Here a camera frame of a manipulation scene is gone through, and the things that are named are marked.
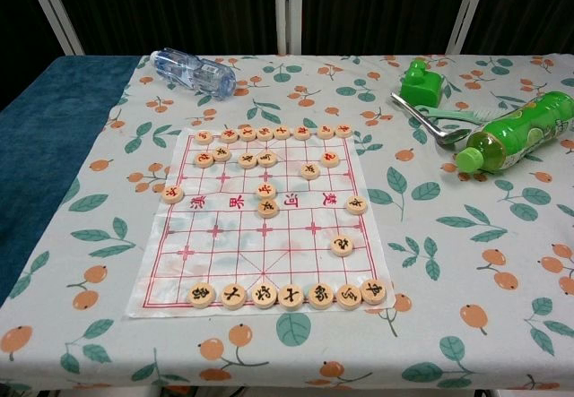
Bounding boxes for clear plastic water bottle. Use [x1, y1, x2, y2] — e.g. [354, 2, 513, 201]
[150, 47, 238, 101]

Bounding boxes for green drink bottle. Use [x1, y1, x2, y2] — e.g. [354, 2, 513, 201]
[455, 91, 574, 175]

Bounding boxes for blue plush cloth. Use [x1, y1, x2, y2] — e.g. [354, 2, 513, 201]
[0, 55, 143, 309]

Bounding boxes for black pleated curtain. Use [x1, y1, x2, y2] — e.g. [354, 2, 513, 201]
[0, 0, 574, 116]

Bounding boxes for metal spoon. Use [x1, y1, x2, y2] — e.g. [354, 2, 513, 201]
[389, 91, 470, 148]

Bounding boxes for green plastic toy block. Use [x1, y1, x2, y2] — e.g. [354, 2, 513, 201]
[400, 57, 444, 109]

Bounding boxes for light green toothbrush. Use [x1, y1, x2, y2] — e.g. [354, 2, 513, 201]
[414, 103, 510, 132]

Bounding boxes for floral print tablecloth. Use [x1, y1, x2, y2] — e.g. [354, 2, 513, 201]
[0, 54, 574, 397]

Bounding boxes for white chess board sheet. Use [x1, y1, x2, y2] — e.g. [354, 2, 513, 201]
[124, 125, 396, 321]

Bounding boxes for white frame post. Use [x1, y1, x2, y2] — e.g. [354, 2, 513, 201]
[274, 0, 303, 56]
[21, 0, 85, 56]
[443, 0, 491, 56]

